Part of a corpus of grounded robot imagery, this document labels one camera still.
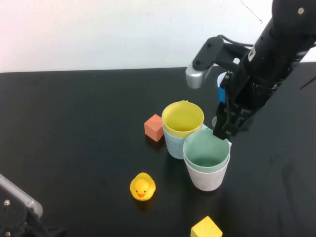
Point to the red foam cube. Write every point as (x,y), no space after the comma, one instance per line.
(153,128)

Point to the yellow plastic cup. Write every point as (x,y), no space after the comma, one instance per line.
(182,116)

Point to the green plastic cup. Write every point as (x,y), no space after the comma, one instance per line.
(205,160)

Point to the white green glue stick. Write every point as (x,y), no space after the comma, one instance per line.
(206,128)

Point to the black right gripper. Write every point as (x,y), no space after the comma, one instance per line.
(244,108)

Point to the pink plastic cup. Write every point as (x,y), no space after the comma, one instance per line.
(207,181)

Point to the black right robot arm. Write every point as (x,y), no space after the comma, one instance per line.
(284,37)

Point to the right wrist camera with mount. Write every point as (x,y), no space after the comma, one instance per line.
(197,76)

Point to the yellow rubber duck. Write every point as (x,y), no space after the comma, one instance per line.
(142,187)

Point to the clear cone glass blue paper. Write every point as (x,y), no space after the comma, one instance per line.
(221,95)

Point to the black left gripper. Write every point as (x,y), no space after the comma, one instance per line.
(47,232)

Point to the light blue plastic cup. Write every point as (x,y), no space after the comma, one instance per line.
(172,145)

